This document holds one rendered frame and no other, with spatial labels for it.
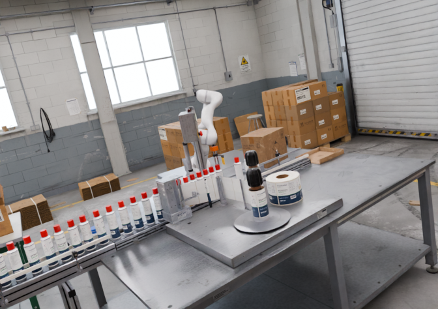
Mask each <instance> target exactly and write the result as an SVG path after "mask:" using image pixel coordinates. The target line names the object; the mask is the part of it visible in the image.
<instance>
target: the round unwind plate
mask: <svg viewBox="0 0 438 309"><path fill-rule="evenodd" d="M268 208H269V216H270V219H269V220H267V221H265V222H256V221H254V216H253V212H252V210H251V211H248V212H246V213H244V214H242V215H240V216H239V217H238V218H237V219H236V220H235V223H234V225H235V227H236V228H237V229H238V230H240V231H244V232H249V233H258V232H264V231H270V230H273V229H276V228H279V227H281V226H283V225H284V224H286V223H287V222H288V221H289V219H290V218H291V215H290V213H289V212H288V211H287V210H285V209H281V208H277V207H268Z"/></svg>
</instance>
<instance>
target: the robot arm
mask: <svg viewBox="0 0 438 309"><path fill-rule="evenodd" d="M196 98H197V99H198V100H199V101H200V102H201V103H204V105H203V110H202V112H201V124H200V125H198V128H199V131H200V130H201V131H202V133H203V135H202V136H200V138H201V143H202V147H203V153H204V156H205V162H206V165H207V170H209V167H210V166H211V165H210V162H209V160H208V155H209V145H213V144H216V142H217V140H218V137H217V133H216V131H215V129H214V126H213V122H212V120H213V113H214V110H215V109H216V108H217V107H218V106H219V105H220V104H221V103H222V100H223V96H222V94H221V93H219V92H215V91H208V90H199V91H198V92H197V93H196ZM206 128H207V129H208V130H202V129H206ZM191 163H192V168H193V171H194V172H198V171H199V169H198V165H197V160H196V154H195V153H194V157H193V158H192V159H191Z"/></svg>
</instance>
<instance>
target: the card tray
mask: <svg viewBox="0 0 438 309"><path fill-rule="evenodd" d="M306 154H308V155H309V156H308V157H307V158H310V161H311V163H313V164H322V163H324V162H326V161H329V160H331V159H333V158H336V157H337V156H340V155H342V154H344V150H343V149H337V148H328V147H318V148H315V149H313V150H311V151H308V152H306V153H303V154H301V155H298V156H296V157H295V158H299V157H301V156H304V155H306Z"/></svg>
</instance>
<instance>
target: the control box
mask: <svg viewBox="0 0 438 309"><path fill-rule="evenodd" d="M194 114H195V111H194V110H192V111H191V112H190V113H187V111H184V112H180V114H179V115H178V117H179V122H180V126H181V131H182V136H183V140H184V143H190V142H194V141H198V140H199V137H200V136H198V132H199V129H197V121H196V118H195V115H194Z"/></svg>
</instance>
